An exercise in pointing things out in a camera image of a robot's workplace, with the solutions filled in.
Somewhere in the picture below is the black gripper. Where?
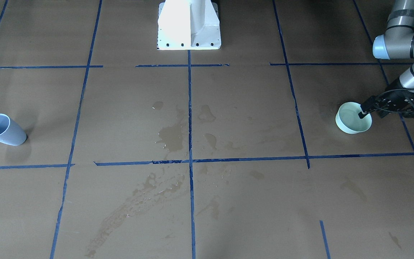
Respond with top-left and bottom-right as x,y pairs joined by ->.
358,80 -> 414,119

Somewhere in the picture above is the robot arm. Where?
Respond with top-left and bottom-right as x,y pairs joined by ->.
358,0 -> 414,119

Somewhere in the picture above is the light green bowl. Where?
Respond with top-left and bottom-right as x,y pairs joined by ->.
335,102 -> 372,134

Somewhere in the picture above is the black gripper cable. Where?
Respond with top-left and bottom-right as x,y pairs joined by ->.
376,85 -> 414,115

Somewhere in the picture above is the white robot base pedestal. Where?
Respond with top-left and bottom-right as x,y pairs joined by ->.
157,0 -> 222,50

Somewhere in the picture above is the blue-grey plastic cup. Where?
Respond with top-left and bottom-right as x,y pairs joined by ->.
0,114 -> 27,146

